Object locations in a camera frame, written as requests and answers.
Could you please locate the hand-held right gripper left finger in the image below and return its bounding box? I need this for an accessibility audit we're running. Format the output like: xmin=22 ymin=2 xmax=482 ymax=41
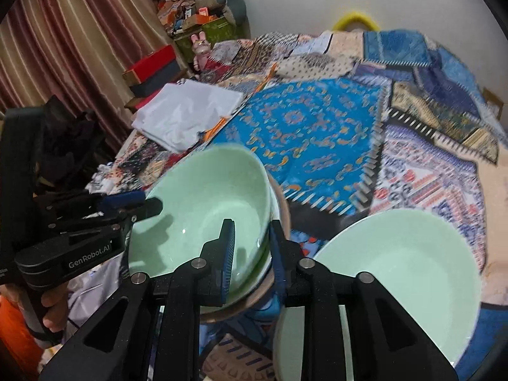
xmin=37 ymin=218 xmax=236 ymax=381

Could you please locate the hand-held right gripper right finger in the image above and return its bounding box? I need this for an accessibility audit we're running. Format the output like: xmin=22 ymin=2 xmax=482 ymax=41
xmin=269 ymin=219 xmax=459 ymax=381

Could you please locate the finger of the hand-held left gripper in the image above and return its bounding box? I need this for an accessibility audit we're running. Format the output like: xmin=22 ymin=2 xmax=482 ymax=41
xmin=37 ymin=190 xmax=145 ymax=215
xmin=50 ymin=197 xmax=163 ymax=243

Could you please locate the pink bowl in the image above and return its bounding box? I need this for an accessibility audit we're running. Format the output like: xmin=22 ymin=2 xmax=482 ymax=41
xmin=199 ymin=170 xmax=293 ymax=323

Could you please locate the green bowl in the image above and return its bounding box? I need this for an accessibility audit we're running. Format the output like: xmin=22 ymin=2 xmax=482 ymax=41
xmin=128 ymin=145 xmax=272 ymax=314

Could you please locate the white bowl with dark spots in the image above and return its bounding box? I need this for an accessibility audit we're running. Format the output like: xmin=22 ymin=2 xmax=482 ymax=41
xmin=222 ymin=180 xmax=282 ymax=310

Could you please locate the green plate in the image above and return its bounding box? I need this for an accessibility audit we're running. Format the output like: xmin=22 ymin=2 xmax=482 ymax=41
xmin=273 ymin=208 xmax=483 ymax=381

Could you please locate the person's left hand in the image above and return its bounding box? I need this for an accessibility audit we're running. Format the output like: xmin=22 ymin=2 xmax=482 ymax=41
xmin=41 ymin=281 xmax=73 ymax=332

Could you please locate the dark cloth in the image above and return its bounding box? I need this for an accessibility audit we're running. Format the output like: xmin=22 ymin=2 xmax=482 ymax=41
xmin=37 ymin=95 xmax=110 ymax=195

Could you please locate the white cloth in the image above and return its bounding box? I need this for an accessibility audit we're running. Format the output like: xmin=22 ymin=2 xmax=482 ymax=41
xmin=132 ymin=79 xmax=244 ymax=153

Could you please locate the patchwork blanket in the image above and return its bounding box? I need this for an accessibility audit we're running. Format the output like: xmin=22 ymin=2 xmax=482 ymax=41
xmin=85 ymin=28 xmax=508 ymax=381

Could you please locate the red box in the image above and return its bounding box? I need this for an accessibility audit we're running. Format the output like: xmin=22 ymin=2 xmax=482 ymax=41
xmin=122 ymin=44 xmax=176 ymax=84

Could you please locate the pink bunny toy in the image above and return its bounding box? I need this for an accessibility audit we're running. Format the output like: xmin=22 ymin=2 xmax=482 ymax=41
xmin=190 ymin=32 xmax=211 ymax=71

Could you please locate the striped curtain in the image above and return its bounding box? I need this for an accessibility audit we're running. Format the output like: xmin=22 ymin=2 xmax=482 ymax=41
xmin=0 ymin=0 xmax=179 ymax=155

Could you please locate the green box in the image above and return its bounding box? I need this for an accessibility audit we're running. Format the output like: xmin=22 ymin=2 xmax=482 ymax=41
xmin=174 ymin=18 xmax=239 ymax=61

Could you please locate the cardboard box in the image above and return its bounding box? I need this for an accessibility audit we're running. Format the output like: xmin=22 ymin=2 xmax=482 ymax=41
xmin=482 ymin=87 xmax=505 ymax=120

